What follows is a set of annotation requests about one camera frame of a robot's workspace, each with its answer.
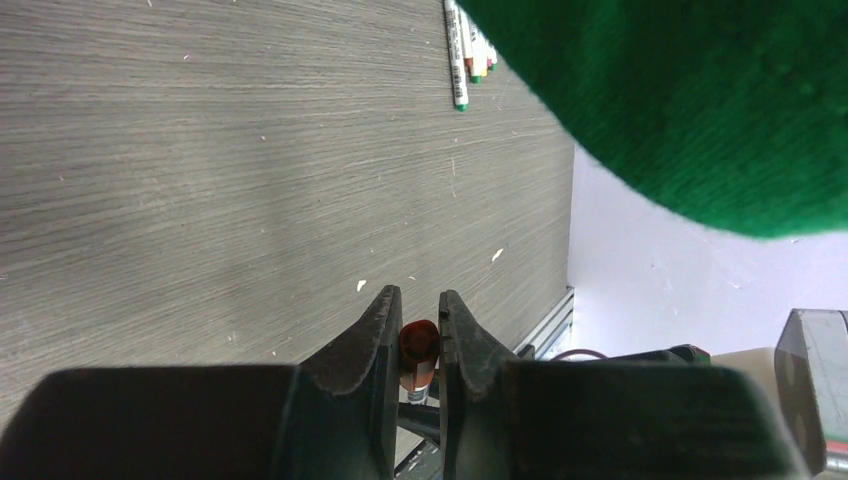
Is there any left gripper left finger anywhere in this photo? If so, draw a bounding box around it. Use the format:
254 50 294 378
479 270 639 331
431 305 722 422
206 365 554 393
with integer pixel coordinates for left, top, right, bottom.
1 285 402 479

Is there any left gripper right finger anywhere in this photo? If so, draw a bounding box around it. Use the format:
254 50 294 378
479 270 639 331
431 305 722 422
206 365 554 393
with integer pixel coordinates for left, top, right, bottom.
439 290 809 479

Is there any blue-end marker pen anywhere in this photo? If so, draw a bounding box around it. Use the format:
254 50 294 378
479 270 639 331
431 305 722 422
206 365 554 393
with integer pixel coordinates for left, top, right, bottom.
398 319 441 406

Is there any green-end marker pen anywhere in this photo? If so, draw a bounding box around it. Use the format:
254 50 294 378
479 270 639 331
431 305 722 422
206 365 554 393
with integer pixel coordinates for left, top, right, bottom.
443 0 469 112

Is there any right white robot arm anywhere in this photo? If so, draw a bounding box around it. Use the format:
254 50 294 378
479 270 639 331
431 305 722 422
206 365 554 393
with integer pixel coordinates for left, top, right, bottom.
712 309 847 479

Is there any green cloth garment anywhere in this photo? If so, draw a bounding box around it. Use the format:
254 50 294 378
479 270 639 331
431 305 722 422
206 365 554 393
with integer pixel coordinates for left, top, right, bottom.
463 1 847 238

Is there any aluminium slotted rail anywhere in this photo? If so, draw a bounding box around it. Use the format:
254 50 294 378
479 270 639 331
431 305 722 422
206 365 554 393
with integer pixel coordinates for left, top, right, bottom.
514 286 575 360

